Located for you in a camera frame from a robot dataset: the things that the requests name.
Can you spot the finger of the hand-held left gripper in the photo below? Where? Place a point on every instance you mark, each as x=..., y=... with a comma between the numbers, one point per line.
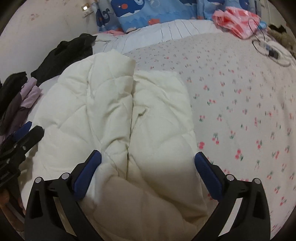
x=32, y=136
x=23, y=129

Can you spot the wall switch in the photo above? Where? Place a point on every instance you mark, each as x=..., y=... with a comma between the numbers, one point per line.
x=85, y=7

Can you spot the cream quilted jacket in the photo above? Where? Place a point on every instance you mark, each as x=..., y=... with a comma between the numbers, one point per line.
x=115, y=115

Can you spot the purple garment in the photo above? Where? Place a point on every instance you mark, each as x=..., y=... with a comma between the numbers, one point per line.
x=25, y=99

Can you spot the pink cloth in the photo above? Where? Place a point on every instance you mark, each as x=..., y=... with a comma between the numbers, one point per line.
x=114, y=32

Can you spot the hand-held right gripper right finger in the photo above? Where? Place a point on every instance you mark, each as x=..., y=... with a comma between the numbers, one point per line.
x=205, y=173

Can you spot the white striped duvet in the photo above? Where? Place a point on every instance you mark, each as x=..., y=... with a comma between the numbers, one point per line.
x=161, y=32

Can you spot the black jacket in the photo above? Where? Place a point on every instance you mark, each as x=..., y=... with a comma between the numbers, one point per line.
x=64, y=55

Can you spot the small black cloth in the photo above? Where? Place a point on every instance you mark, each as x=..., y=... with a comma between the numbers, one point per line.
x=278, y=28

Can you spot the pink plastic bag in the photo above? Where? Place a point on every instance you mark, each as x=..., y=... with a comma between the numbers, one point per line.
x=235, y=20

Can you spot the whale print curtain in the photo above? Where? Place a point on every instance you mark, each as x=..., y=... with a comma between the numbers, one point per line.
x=138, y=11

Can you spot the dark folded garment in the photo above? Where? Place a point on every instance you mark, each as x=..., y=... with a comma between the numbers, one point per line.
x=12, y=85

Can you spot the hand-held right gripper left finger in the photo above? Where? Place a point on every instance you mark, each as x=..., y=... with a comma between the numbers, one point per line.
x=90, y=166

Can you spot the brown garment at bed edge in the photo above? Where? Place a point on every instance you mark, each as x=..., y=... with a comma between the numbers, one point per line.
x=284, y=40

